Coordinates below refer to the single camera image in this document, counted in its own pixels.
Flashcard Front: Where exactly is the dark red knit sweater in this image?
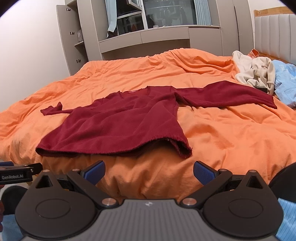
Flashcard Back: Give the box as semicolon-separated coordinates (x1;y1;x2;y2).
36;80;275;158

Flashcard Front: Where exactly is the orange bed duvet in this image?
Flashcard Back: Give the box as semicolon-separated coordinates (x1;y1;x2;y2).
1;49;295;200

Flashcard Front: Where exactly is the grey padded headboard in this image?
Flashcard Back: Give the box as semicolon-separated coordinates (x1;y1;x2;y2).
254;6;295;64

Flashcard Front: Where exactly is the light blue garment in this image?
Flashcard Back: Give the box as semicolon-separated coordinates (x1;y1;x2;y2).
272;60;296;108

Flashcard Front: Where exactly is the blue striped curtain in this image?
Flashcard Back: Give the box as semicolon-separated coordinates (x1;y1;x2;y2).
194;0;212;26

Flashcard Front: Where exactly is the grey wardrobe cabinet unit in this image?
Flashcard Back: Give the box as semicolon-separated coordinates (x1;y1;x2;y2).
56;1;254;75

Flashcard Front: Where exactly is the orange pillow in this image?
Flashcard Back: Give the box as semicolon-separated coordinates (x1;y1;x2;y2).
247;49;260;59

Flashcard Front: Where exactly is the beige crumpled garment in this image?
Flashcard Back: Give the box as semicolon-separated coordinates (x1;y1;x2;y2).
232;50;275;95

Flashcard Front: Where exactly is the hanging light blue shirt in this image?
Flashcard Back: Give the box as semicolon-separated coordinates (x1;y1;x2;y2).
105;0;117;38

